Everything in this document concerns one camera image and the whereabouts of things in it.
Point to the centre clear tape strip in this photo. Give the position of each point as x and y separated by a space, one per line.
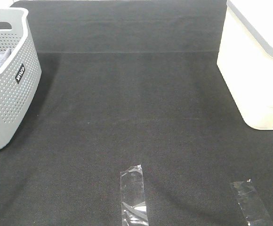
132 197

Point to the clear tape strip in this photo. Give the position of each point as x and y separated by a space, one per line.
132 197
251 205

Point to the grey perforated laundry basket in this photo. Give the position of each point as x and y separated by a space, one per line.
19 75

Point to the white embossed plastic bin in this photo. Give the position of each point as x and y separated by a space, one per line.
245 59

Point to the right clear tape strip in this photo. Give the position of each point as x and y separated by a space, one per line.
251 205

